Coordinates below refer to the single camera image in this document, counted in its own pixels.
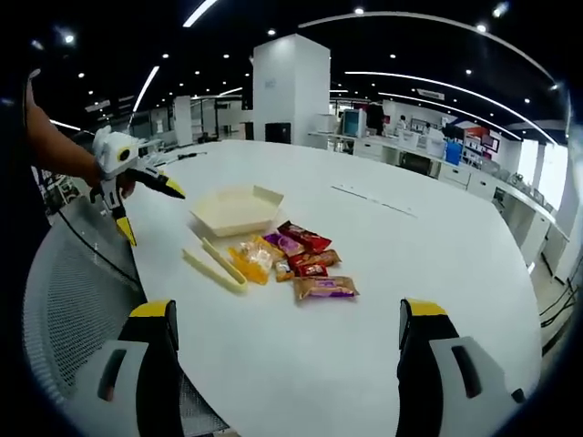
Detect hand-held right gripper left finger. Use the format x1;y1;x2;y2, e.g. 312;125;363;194
67;299;183;437

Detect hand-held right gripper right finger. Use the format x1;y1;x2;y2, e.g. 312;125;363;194
394;297;527;437

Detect beige hexagonal paper container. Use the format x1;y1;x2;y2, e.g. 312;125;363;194
189;184;285;239

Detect beige plastic food tongs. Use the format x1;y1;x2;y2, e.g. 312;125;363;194
181;236;249;297

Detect brown purple food packet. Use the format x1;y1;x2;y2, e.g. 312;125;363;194
292;275;361;302

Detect yellow orange food packet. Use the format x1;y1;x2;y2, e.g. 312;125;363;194
227;235;275;285

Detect small red food packet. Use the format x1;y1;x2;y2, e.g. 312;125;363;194
293;263;329;279

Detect red brown food packet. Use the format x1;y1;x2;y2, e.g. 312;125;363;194
287;249;343;270

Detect small orange food packet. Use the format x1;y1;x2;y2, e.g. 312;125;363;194
272;259;296;283

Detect dark red food packet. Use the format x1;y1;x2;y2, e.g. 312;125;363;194
277;220;332;254

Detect grey mesh office chair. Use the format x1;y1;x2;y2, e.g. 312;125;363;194
22;195;231;437

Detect white square pillar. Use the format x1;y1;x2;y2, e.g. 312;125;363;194
252;34;332;147

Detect white counter cabinet row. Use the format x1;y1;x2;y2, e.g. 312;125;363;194
308;130;571;274

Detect white cabinet with screen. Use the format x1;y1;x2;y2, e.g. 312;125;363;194
341;108;368;138

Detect blue box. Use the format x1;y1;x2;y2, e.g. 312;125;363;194
445;139;464;166

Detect floor cables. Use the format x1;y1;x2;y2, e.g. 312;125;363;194
538;272;580;330

